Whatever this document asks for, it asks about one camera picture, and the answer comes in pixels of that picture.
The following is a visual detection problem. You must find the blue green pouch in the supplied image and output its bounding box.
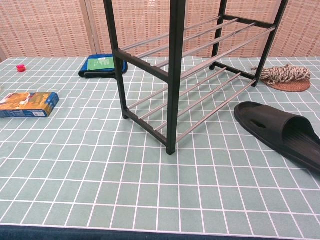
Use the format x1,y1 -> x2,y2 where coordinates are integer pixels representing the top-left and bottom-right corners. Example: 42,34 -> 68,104
78,53 -> 129,79

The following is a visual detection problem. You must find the green booklet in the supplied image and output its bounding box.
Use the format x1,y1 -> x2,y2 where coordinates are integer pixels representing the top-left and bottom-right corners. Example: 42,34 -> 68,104
87,56 -> 116,71

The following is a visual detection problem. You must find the blue and orange carton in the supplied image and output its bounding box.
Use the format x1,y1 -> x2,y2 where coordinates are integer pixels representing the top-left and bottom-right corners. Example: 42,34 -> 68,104
0,91 -> 60,118

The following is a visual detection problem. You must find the green checked tablecloth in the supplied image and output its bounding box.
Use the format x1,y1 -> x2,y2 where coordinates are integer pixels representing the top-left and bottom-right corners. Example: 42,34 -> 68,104
0,56 -> 320,232

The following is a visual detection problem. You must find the round woven brown coaster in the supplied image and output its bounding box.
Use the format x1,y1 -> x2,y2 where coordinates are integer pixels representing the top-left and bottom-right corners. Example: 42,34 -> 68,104
259,77 -> 312,93

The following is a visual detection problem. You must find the black metal shoe rack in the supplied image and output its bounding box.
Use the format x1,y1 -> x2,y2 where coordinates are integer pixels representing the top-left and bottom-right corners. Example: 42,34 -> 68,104
103,0 -> 290,156

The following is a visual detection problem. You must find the black rubber slipper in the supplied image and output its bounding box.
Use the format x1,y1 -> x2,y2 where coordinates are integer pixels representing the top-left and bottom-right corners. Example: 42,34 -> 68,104
233,101 -> 320,174

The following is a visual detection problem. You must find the braided beige rope bundle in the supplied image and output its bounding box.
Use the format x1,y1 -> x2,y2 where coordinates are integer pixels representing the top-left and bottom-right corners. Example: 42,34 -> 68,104
250,63 -> 312,85

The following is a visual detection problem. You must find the bamboo folding screen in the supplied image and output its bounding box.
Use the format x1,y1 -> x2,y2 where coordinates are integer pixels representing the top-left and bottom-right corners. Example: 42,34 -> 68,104
0,0 -> 320,63

